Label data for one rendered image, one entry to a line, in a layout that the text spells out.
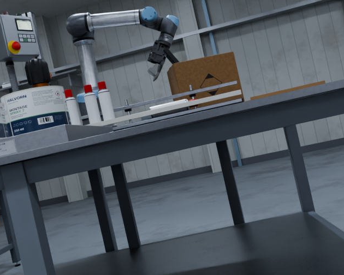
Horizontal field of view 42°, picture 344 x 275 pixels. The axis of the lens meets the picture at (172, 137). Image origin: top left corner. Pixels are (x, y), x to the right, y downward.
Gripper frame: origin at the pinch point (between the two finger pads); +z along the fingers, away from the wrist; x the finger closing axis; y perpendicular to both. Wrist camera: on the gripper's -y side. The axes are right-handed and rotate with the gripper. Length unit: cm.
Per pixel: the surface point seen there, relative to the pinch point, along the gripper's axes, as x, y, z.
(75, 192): -635, -28, 99
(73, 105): 33, 35, 32
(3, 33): 24, 74, 13
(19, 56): 21, 65, 19
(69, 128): 108, 34, 49
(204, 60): 31.2, -14.2, -9.5
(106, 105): 38, 22, 28
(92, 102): 36, 28, 29
